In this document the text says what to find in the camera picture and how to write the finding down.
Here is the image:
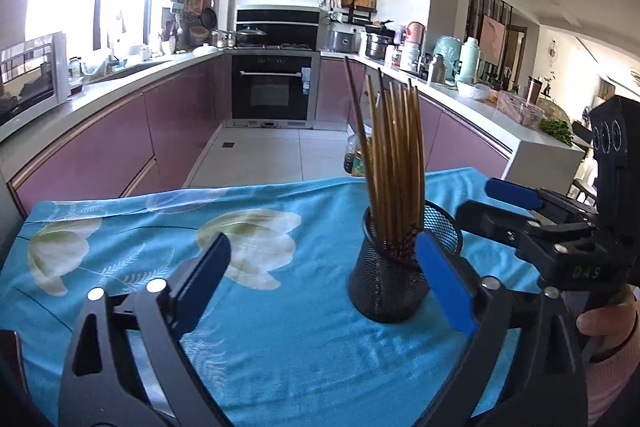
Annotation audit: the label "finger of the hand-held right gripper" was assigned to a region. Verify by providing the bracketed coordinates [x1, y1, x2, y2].
[454, 200, 596, 253]
[485, 178, 596, 220]

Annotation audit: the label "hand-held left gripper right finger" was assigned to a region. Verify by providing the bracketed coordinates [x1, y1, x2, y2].
[416, 232, 588, 427]

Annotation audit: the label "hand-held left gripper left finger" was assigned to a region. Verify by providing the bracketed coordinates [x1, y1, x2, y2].
[57, 232, 233, 427]

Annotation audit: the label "black mesh pen holder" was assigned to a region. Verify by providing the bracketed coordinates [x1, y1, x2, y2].
[348, 201, 464, 324]

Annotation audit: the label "bunch of wooden chopsticks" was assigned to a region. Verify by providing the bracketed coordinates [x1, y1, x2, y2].
[344, 56, 427, 265]

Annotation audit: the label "person's right forearm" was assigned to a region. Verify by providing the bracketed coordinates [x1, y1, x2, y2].
[585, 332, 640, 423]

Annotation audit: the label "person's right hand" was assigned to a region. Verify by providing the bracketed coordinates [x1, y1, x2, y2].
[575, 287, 640, 354]

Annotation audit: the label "pink base cabinet run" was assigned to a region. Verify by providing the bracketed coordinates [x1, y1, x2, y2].
[315, 57, 513, 180]
[7, 52, 233, 212]

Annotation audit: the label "green leafy vegetables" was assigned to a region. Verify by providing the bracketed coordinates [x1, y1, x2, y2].
[540, 118, 576, 146]

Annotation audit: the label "clear plastic container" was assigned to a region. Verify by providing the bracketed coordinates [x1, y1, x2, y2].
[496, 89, 546, 128]

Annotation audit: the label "white bowl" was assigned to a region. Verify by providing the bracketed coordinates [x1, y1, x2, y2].
[456, 81, 493, 102]

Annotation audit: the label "blue floral tablecloth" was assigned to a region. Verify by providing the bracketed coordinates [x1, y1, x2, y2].
[0, 167, 551, 427]

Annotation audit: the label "mint green thermos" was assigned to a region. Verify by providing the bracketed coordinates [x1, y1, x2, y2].
[456, 36, 486, 84]

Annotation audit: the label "cooking oil bottle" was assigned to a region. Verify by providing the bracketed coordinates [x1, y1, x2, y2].
[343, 133, 373, 178]

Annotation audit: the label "steel flask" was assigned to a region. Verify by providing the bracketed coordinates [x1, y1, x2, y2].
[426, 54, 447, 85]

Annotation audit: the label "mint green kettle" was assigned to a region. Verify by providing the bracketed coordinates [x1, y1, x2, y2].
[432, 35, 463, 80]

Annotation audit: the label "white plastic container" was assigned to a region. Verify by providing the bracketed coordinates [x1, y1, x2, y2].
[400, 42, 421, 72]

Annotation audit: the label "pink thermos pot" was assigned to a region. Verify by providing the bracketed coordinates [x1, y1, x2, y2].
[404, 21, 427, 45]

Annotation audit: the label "steel stockpot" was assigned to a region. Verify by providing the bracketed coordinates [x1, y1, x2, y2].
[364, 24, 398, 60]

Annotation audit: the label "black built-in oven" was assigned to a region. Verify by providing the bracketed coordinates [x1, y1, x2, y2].
[230, 52, 321, 128]

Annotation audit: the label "kitchen sink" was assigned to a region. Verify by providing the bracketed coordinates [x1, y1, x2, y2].
[85, 59, 166, 82]

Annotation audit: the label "white utensil holder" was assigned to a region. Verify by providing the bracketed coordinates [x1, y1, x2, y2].
[159, 22, 180, 55]

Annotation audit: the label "black wok with lid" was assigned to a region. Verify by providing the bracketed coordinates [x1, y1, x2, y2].
[235, 25, 269, 46]

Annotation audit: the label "white microwave oven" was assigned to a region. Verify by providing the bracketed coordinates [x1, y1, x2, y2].
[0, 32, 71, 128]

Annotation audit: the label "black range hood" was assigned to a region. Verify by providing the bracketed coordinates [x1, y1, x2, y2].
[235, 6, 321, 50]

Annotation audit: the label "wall picture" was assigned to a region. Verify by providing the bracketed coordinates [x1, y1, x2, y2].
[480, 14, 506, 65]

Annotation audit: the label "black wall shelf rack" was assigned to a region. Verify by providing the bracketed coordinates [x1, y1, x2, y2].
[322, 0, 379, 24]

